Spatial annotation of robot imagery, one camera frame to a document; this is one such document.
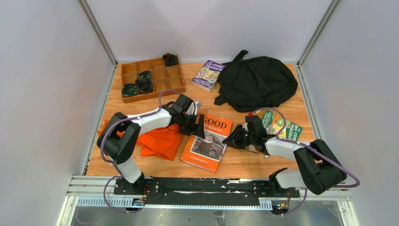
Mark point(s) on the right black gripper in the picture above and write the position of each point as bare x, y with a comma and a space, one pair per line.
234, 139

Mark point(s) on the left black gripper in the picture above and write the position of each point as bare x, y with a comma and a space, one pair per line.
193, 126

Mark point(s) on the orange Good Morning book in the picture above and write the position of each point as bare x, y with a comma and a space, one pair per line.
207, 153

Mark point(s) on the purple Treehouse book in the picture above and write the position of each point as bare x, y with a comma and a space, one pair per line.
207, 77

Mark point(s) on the black backpack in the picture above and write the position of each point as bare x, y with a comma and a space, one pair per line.
250, 84

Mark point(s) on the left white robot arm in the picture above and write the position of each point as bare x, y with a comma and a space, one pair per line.
119, 137

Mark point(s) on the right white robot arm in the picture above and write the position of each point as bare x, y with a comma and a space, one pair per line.
318, 168

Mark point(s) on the orange cloth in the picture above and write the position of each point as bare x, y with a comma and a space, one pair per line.
162, 143

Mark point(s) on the green Treehouse book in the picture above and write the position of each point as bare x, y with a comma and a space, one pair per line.
273, 124

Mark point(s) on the wooden compartment tray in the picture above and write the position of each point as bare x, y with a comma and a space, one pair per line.
163, 78

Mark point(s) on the dark coiled roll back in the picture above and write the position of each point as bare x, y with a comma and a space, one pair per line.
170, 59

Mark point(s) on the dark coiled roll front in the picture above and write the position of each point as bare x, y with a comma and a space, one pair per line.
129, 90

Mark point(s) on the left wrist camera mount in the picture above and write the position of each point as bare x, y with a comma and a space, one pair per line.
193, 109

